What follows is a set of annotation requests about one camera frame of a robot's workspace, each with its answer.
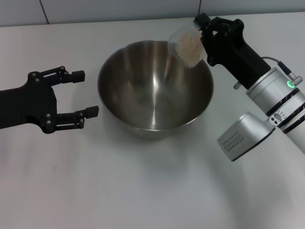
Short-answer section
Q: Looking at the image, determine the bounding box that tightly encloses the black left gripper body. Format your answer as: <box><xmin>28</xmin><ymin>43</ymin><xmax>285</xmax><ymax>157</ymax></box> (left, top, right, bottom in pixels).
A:
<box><xmin>0</xmin><ymin>71</ymin><xmax>59</xmax><ymax>135</ymax></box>

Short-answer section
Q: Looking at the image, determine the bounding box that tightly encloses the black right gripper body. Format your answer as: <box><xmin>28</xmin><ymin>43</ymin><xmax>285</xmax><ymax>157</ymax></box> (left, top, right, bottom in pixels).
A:
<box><xmin>206</xmin><ymin>19</ymin><xmax>271</xmax><ymax>90</ymax></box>

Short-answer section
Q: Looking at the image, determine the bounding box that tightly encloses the stainless steel mixing bowl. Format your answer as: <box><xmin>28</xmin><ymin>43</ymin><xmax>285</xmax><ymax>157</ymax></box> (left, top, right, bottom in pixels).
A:
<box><xmin>97</xmin><ymin>40</ymin><xmax>214</xmax><ymax>141</ymax></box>

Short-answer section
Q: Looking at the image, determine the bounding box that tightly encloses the right gripper cable with plug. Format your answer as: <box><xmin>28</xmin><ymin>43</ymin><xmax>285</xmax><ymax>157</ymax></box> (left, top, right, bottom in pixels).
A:
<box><xmin>261</xmin><ymin>56</ymin><xmax>303</xmax><ymax>83</ymax></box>

